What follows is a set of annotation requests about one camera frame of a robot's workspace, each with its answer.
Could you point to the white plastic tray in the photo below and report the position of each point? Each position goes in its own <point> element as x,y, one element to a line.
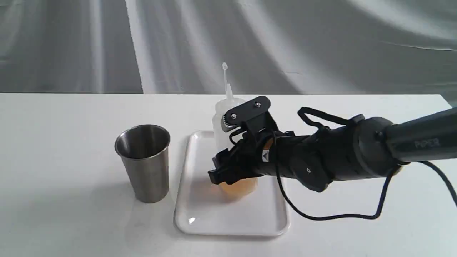
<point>203,208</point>

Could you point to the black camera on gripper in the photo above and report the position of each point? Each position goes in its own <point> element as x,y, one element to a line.
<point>251,117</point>

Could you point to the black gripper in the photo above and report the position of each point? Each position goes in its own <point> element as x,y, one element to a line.
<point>268,153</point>

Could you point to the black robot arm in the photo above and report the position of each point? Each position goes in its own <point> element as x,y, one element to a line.
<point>340,149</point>

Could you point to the stainless steel cup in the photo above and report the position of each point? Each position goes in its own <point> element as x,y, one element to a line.
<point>143,149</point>

